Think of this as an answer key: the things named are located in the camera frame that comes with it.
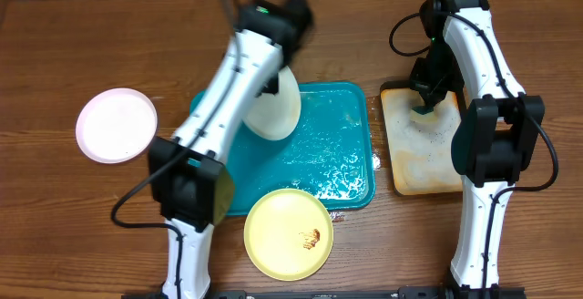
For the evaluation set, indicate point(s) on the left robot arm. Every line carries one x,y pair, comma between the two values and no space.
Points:
253,87

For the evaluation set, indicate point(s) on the black baking tray with suds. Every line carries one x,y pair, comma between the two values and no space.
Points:
420,145

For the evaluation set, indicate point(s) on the white plate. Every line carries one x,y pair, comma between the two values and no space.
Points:
116,126
275,116

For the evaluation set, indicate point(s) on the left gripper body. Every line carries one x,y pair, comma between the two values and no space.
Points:
271,87

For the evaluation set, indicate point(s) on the green yellow sponge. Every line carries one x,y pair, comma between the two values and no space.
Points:
423,114

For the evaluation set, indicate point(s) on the teal plastic tray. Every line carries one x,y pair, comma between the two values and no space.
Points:
329,154

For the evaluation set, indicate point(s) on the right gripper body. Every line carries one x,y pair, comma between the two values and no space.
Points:
441,74

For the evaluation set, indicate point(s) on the yellow-green plate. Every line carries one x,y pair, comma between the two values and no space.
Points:
288,235

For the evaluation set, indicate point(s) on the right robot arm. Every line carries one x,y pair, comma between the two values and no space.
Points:
495,139

